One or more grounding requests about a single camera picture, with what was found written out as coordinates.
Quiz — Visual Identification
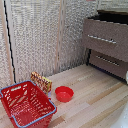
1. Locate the brown drawer short handle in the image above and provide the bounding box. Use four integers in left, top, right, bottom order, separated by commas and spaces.
88, 49, 128, 81

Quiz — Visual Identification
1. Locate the brown wooden drawer cabinet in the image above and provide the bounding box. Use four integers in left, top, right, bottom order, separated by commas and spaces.
81, 9, 128, 83

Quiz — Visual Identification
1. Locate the long silver drawer handle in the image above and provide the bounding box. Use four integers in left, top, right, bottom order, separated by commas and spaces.
86, 33, 118, 45

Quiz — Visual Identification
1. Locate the colourful patterned box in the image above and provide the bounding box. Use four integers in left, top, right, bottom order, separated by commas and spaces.
30, 71, 54, 95

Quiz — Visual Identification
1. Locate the short silver drawer handle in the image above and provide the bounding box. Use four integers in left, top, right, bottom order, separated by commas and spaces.
95, 54, 121, 67

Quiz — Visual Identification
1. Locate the red basket blue rim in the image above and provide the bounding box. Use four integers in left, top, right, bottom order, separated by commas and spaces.
0, 79, 58, 128

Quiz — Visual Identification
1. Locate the beige woven screen panel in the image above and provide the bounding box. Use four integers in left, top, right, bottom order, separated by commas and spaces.
0, 0, 128, 88

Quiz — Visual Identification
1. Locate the red bowl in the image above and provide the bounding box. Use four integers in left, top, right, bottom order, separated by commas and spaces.
54, 85, 75, 103

